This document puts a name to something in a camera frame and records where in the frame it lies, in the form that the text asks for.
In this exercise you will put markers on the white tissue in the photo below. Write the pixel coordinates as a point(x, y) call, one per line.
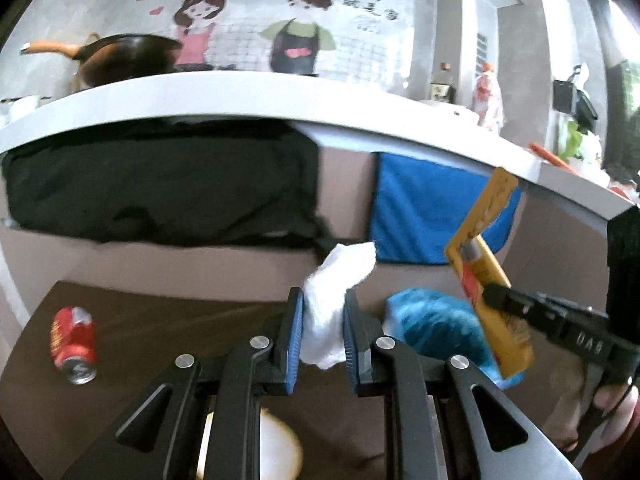
point(330, 285)

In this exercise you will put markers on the black hanging utensil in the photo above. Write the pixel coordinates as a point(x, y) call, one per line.
point(565, 95)

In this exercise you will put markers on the green and white bag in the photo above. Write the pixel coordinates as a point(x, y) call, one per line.
point(575, 142)

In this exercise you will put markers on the cartoon wall poster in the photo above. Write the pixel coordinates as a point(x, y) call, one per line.
point(300, 25)

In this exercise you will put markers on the white and red bag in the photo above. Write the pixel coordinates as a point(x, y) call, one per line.
point(487, 100)

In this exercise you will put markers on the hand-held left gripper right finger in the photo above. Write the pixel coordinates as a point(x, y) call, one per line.
point(354, 340)

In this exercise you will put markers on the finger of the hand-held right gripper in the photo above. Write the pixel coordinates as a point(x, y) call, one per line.
point(505, 299)

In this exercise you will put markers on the person's right hand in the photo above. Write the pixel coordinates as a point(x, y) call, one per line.
point(619, 422)

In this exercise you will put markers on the black cloth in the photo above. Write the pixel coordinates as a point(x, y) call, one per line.
point(150, 185)

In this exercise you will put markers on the blue plastic bag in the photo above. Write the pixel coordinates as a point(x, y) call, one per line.
point(430, 325)

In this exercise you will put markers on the red drink can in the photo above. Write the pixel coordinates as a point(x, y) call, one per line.
point(72, 340)

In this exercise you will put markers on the white plate with yellow rim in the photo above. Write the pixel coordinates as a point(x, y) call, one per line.
point(280, 450)

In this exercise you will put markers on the yellow packet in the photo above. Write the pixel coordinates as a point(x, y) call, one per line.
point(487, 210)

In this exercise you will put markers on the blue towel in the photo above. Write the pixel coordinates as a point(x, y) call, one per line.
point(415, 210)

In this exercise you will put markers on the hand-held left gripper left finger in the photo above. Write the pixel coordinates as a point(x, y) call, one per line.
point(295, 340)

